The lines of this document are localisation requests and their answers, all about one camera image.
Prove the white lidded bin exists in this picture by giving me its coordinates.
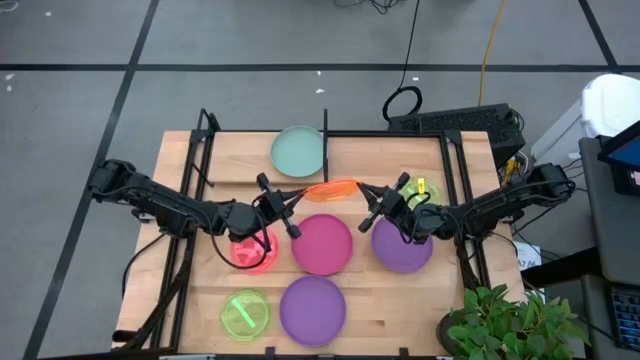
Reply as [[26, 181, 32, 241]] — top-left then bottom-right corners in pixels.
[[529, 73, 640, 174]]

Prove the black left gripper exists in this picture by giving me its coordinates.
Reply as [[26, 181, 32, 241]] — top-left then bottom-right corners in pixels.
[[256, 172, 308, 240]]

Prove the pink plate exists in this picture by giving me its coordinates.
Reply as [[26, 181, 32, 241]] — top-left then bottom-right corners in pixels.
[[291, 213, 354, 277]]

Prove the white paper label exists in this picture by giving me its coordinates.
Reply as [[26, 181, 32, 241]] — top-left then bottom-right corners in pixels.
[[512, 241, 544, 272]]

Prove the yellow-green translucent plate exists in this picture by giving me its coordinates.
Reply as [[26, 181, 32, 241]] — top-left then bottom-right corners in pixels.
[[398, 175, 444, 211]]

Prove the dark plant pot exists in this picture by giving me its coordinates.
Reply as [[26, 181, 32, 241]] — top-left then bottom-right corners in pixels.
[[436, 310, 469, 357]]

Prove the orange translucent plate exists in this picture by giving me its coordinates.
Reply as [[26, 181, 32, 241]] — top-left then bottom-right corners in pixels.
[[301, 178, 361, 204]]

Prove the black keyboard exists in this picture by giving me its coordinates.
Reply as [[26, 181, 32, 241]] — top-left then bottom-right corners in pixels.
[[608, 287, 640, 352]]

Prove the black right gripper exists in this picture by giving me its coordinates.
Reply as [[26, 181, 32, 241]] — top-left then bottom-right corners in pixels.
[[357, 171, 419, 235]]

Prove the black table side cable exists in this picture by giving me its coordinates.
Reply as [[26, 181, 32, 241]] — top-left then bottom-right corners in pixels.
[[121, 232, 169, 300]]

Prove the black table frame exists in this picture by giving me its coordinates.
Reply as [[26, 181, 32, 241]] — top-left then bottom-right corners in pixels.
[[112, 107, 494, 360]]

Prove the grey desk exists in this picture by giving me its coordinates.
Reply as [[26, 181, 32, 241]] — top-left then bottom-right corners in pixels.
[[578, 134, 640, 289]]

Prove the black screen device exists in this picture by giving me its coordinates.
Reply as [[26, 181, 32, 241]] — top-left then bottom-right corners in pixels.
[[597, 119, 640, 197]]

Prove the black desk crossbar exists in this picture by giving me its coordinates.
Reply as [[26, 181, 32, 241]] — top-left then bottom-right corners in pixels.
[[519, 247, 601, 290]]

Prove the black looped floor cable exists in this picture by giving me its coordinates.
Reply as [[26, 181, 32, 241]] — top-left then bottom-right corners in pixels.
[[381, 0, 424, 124]]

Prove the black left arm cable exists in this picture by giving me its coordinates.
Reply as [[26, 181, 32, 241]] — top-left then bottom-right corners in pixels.
[[209, 197, 274, 271]]

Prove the green leafy plant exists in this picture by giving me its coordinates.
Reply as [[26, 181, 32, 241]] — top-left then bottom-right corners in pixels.
[[446, 283, 592, 360]]

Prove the green translucent plate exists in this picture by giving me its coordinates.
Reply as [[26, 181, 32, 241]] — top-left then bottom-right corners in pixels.
[[220, 288, 272, 343]]

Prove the red translucent plate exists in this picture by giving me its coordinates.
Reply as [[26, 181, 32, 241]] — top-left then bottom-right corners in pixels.
[[229, 227, 280, 275]]

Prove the purple plate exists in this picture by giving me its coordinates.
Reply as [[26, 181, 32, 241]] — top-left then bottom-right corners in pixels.
[[370, 215, 435, 275], [278, 275, 348, 348]]

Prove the yellow cable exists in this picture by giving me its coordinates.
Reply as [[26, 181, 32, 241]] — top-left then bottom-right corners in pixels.
[[477, 0, 510, 107]]

